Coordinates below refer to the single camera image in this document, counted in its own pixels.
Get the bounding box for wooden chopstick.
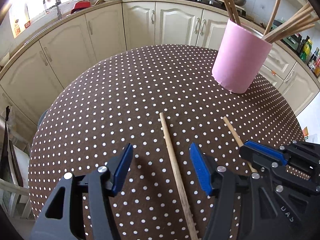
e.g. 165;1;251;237
159;112;198;239
223;0;241;26
264;0;281;36
223;116;258;173

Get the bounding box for pink cylindrical utensil cup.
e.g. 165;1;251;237
212;20;272;94

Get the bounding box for green oil bottle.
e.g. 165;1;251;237
299;39;312;62

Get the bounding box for green electric cooker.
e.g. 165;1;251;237
271;20;302;52

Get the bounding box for brown polka dot tablecloth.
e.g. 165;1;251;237
28;45;303;239

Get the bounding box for cream lower cabinets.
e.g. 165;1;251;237
0;0;320;136

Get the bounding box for orange bottle on windowsill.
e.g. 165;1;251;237
14;19;21;36

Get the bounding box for chrome sink faucet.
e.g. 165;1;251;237
43;0;62;20

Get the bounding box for red dish in sink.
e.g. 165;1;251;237
70;1;91;14

